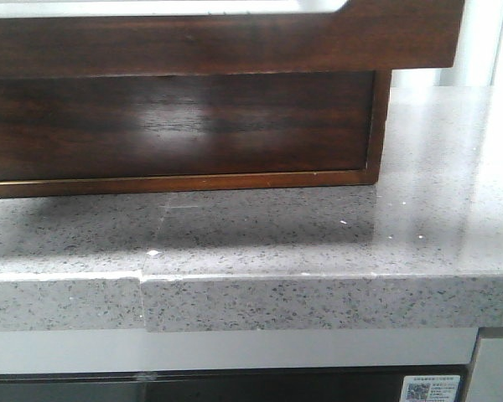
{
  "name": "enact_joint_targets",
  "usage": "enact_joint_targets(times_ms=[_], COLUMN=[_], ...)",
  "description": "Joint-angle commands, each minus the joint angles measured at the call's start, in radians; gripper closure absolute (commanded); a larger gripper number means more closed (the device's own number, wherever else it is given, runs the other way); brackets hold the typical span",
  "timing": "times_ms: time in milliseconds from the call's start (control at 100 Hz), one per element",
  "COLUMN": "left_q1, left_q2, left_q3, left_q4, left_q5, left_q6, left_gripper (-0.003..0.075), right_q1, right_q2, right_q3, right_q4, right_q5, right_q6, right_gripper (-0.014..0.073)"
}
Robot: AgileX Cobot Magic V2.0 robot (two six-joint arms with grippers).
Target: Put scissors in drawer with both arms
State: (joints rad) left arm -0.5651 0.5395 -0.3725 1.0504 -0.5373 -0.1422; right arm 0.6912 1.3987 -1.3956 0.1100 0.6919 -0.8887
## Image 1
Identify dark wooden drawer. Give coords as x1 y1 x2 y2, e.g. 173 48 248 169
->
0 70 376 183
0 1 464 79

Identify dark wooden drawer cabinet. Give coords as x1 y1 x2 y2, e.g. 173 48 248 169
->
0 69 392 198

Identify white tray in drawer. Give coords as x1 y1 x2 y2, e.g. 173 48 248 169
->
0 0 347 19

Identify white QR code sticker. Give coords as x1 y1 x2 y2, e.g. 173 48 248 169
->
400 375 461 402

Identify grey cabinet door panel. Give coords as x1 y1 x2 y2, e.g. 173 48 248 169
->
464 328 503 401

